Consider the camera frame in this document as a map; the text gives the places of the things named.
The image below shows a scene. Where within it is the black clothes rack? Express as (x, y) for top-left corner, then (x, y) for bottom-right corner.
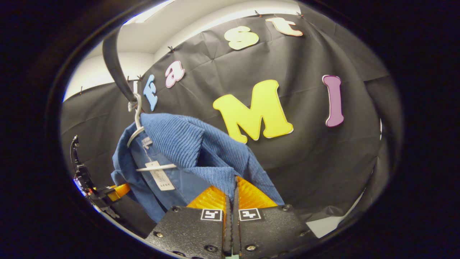
(102, 31), (139, 105)

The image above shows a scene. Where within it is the white clothes hanger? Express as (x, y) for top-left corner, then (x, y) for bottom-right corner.
(126, 94), (177, 172)

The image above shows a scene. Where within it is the blue corduroy jacket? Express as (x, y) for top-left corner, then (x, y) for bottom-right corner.
(111, 113), (284, 223)

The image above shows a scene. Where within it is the black backdrop cloth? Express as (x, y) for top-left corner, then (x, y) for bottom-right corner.
(60, 13), (403, 238)

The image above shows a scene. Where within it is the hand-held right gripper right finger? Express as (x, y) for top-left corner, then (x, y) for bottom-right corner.
(233, 176), (317, 259)

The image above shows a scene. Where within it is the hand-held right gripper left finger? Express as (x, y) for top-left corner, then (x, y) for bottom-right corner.
(146, 185), (233, 259)

